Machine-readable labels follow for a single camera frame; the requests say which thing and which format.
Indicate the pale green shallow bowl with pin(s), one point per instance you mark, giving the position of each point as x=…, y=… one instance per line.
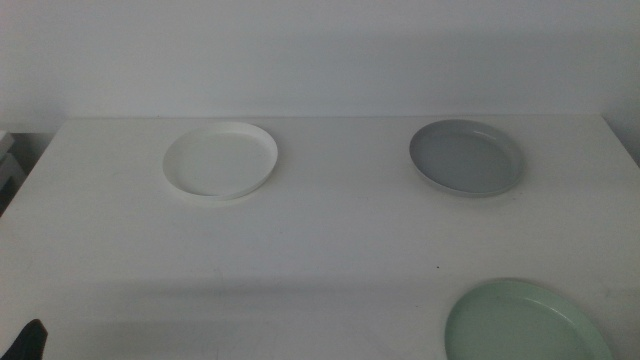
x=520, y=325

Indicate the grey shallow bowl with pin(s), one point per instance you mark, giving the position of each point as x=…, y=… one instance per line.
x=465, y=157

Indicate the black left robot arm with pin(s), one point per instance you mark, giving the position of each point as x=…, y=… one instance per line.
x=27, y=345

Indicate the white shallow bowl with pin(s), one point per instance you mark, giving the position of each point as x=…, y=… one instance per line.
x=220, y=162

